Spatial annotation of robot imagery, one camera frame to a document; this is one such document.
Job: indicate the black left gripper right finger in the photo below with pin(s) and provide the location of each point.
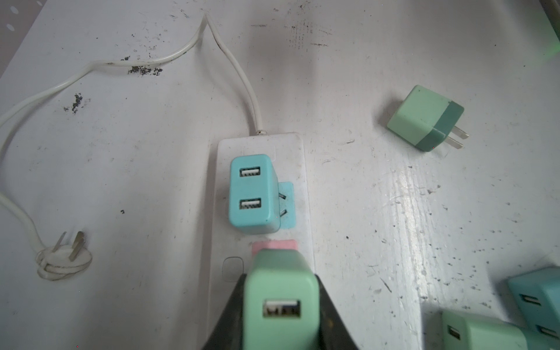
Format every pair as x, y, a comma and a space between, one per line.
333, 334

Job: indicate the teal charger plug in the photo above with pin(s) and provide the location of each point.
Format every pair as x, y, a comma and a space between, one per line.
258, 202
537, 296

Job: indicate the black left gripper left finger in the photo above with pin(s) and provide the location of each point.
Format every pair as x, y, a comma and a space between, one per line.
228, 332

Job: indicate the white multicolour power strip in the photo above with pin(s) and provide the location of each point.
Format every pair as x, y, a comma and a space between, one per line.
114, 199

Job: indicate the green charger plug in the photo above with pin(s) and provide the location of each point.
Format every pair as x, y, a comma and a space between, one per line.
426, 119
281, 302
472, 332

